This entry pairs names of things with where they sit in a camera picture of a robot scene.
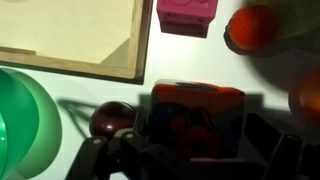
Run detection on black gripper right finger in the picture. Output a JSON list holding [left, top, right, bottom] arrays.
[[244, 112, 320, 180]]

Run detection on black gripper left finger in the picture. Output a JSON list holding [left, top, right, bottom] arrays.
[[65, 107, 188, 180]]

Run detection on orange multicolour plush cube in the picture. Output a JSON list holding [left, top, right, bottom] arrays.
[[149, 78, 246, 162]]

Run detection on wooden crate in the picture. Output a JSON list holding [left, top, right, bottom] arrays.
[[0, 0, 155, 85]]

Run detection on pink cube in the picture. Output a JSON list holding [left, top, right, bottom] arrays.
[[156, 0, 220, 39]]

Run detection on dark red plum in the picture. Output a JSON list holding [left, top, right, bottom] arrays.
[[88, 100, 138, 141]]

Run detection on green plastic bowl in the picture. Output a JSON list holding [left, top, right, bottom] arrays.
[[0, 66, 64, 180]]

